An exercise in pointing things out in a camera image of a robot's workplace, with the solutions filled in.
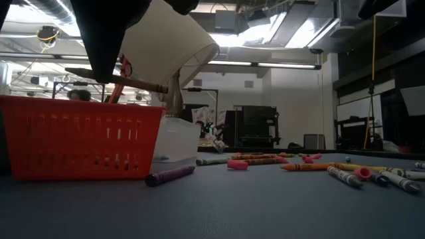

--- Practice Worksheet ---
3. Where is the white grey crayon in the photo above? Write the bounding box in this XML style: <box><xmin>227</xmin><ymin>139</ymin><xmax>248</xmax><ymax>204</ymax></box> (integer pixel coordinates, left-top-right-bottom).
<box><xmin>326</xmin><ymin>165</ymin><xmax>364</xmax><ymax>189</ymax></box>

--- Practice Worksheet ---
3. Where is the black light stand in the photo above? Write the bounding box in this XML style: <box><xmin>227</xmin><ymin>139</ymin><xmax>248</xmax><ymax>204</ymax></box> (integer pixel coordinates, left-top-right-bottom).
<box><xmin>365</xmin><ymin>82</ymin><xmax>378</xmax><ymax>151</ymax></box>

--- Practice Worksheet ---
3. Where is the person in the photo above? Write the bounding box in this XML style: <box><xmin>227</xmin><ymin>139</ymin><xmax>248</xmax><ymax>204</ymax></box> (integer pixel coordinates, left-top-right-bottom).
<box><xmin>66</xmin><ymin>88</ymin><xmax>92</xmax><ymax>102</ymax></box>

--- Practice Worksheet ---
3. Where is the table lamp with white shade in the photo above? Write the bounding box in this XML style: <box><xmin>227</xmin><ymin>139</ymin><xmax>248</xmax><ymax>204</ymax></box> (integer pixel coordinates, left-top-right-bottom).
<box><xmin>119</xmin><ymin>0</ymin><xmax>220</xmax><ymax>117</ymax></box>

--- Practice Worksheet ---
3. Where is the tilted white panel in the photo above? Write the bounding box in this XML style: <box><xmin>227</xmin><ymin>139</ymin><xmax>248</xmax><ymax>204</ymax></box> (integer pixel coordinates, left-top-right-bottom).
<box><xmin>400</xmin><ymin>85</ymin><xmax>425</xmax><ymax>117</ymax></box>

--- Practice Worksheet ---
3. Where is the whiteboard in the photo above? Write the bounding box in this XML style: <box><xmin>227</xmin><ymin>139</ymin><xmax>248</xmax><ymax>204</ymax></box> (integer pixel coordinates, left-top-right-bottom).
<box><xmin>336</xmin><ymin>94</ymin><xmax>383</xmax><ymax>121</ymax></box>

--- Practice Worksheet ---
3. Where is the green plastic basket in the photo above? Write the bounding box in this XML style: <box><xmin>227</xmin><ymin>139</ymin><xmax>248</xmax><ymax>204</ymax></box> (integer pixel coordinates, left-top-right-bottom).
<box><xmin>0</xmin><ymin>109</ymin><xmax>11</xmax><ymax>173</ymax></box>

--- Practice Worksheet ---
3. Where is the patterned white sheet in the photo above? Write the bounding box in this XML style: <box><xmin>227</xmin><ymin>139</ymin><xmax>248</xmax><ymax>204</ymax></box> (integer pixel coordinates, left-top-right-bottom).
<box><xmin>191</xmin><ymin>106</ymin><xmax>217</xmax><ymax>126</ymax></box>

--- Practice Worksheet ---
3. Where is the brown red crayon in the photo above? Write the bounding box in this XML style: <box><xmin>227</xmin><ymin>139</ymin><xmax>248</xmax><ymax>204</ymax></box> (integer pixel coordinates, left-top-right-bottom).
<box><xmin>244</xmin><ymin>157</ymin><xmax>283</xmax><ymax>167</ymax></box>

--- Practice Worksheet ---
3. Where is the black equipment rack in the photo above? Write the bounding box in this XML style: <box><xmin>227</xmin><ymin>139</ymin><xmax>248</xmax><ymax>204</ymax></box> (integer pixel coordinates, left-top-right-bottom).
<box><xmin>222</xmin><ymin>105</ymin><xmax>282</xmax><ymax>149</ymax></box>

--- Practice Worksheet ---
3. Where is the silver ventilation duct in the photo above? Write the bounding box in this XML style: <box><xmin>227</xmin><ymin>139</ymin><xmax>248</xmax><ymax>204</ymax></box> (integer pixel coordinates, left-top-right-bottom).
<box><xmin>19</xmin><ymin>0</ymin><xmax>80</xmax><ymax>26</ymax></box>

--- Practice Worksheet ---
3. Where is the red plastic basket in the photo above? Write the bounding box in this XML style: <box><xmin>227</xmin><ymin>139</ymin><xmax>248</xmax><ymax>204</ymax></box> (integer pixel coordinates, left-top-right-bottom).
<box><xmin>0</xmin><ymin>95</ymin><xmax>166</xmax><ymax>182</ymax></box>

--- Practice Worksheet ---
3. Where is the black ceiling device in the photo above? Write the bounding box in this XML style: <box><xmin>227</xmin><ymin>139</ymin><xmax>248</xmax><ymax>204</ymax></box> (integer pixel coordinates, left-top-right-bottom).
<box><xmin>36</xmin><ymin>25</ymin><xmax>61</xmax><ymax>44</ymax></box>

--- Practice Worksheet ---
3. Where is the white ceiling box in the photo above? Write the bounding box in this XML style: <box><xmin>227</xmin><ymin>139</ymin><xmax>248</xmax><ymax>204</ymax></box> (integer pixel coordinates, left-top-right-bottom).
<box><xmin>214</xmin><ymin>9</ymin><xmax>238</xmax><ymax>31</ymax></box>

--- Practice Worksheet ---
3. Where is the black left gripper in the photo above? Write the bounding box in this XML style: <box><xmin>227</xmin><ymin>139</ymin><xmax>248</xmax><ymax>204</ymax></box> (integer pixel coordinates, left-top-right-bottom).
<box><xmin>69</xmin><ymin>0</ymin><xmax>200</xmax><ymax>84</ymax></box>

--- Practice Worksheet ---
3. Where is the black side table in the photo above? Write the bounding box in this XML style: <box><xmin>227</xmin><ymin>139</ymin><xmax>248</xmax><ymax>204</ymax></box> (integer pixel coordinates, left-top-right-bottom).
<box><xmin>334</xmin><ymin>116</ymin><xmax>376</xmax><ymax>151</ymax></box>

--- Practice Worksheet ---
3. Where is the grey trash can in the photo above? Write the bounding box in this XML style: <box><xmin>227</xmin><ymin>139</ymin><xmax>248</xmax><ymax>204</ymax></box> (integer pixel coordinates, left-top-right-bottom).
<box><xmin>303</xmin><ymin>133</ymin><xmax>327</xmax><ymax>151</ymax></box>

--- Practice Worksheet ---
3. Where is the long ceiling light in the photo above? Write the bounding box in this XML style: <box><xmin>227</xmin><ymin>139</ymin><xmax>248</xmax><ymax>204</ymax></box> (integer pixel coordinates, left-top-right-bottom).
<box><xmin>0</xmin><ymin>52</ymin><xmax>90</xmax><ymax>61</ymax></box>
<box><xmin>207</xmin><ymin>60</ymin><xmax>322</xmax><ymax>70</ymax></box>

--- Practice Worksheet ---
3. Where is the black metal frame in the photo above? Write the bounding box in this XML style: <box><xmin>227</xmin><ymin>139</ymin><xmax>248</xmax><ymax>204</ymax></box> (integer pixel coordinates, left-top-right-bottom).
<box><xmin>52</xmin><ymin>80</ymin><xmax>106</xmax><ymax>101</ymax></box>

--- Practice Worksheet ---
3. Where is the clear plastic bin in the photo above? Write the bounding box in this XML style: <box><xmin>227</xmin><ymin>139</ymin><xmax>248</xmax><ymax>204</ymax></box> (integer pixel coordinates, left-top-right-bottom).
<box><xmin>149</xmin><ymin>115</ymin><xmax>202</xmax><ymax>174</ymax></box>

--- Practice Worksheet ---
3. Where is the white paper clutter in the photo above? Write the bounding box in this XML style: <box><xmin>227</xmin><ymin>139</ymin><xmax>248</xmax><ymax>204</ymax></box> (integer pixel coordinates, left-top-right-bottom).
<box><xmin>199</xmin><ymin>132</ymin><xmax>230</xmax><ymax>154</ymax></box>

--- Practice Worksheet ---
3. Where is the black pole stand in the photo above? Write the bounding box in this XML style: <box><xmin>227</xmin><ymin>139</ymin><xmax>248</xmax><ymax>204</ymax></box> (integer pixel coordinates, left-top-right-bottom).
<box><xmin>181</xmin><ymin>87</ymin><xmax>220</xmax><ymax>126</ymax></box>

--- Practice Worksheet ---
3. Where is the red desk lamp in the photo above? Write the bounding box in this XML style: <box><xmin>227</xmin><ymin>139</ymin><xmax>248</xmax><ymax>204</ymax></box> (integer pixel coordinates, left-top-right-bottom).
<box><xmin>108</xmin><ymin>54</ymin><xmax>133</xmax><ymax>104</ymax></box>

